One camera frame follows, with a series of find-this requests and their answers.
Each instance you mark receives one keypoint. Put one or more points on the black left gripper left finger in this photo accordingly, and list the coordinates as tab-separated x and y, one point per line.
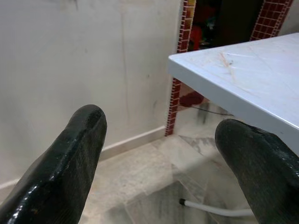
58	175

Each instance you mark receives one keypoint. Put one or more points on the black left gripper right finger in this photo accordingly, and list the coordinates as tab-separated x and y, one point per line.
261	175

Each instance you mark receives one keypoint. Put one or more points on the white plastic table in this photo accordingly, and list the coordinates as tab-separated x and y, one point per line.
245	77

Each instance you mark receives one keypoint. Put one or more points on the red floor mat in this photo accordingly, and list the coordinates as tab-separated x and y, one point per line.
190	98

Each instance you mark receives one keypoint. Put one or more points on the red mosaic tile trim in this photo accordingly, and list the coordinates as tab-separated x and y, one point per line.
268	21
185	28

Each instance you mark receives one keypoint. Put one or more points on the red plastic stool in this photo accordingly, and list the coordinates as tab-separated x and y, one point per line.
196	35

